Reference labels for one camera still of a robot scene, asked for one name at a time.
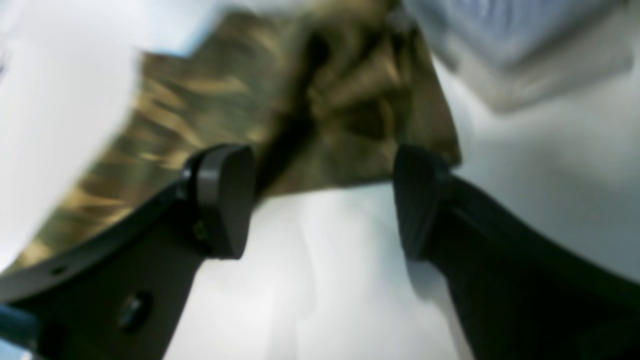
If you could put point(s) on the clear plastic parts box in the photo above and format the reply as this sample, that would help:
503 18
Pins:
517 53

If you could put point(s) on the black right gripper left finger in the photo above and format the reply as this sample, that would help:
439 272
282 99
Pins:
121 294

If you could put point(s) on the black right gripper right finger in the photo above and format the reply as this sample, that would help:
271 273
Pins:
516 294

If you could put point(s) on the camouflage t-shirt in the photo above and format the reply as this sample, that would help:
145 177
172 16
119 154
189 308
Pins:
324 94

